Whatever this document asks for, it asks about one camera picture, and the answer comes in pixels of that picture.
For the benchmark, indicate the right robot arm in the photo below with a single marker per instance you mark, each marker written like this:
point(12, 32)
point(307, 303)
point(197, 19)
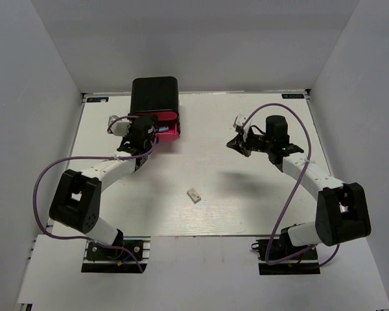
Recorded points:
point(341, 208)

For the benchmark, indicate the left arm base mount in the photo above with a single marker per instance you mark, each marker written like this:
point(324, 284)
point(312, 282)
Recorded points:
point(103, 260)

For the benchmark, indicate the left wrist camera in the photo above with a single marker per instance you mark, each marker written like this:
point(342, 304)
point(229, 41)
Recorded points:
point(118, 128)

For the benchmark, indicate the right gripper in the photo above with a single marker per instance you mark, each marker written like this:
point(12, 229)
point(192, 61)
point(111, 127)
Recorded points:
point(238, 144)

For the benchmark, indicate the black pink drawer cabinet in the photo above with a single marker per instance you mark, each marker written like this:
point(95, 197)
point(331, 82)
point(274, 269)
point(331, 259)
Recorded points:
point(158, 96)

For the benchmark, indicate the right blue label sticker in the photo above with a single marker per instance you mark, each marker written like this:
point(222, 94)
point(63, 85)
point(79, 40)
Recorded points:
point(292, 96)

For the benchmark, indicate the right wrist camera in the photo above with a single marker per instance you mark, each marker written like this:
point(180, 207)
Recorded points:
point(242, 126)

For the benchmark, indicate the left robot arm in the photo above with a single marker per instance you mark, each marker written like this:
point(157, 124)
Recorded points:
point(76, 202)

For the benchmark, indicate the left blue label sticker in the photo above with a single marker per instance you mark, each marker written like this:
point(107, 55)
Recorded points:
point(97, 99)

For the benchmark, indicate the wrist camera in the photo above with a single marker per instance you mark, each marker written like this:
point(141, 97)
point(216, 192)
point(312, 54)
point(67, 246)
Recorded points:
point(242, 126)
point(118, 128)

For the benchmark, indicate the white eraser box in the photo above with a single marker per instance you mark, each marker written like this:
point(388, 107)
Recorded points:
point(194, 195)

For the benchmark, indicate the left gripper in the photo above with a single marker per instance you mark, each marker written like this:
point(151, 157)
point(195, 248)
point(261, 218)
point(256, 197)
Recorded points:
point(126, 138)

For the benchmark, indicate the blue label sticker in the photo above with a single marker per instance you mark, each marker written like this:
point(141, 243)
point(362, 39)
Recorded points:
point(97, 99)
point(292, 96)

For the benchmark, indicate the dark blue highlighter pen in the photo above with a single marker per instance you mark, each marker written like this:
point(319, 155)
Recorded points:
point(163, 129)

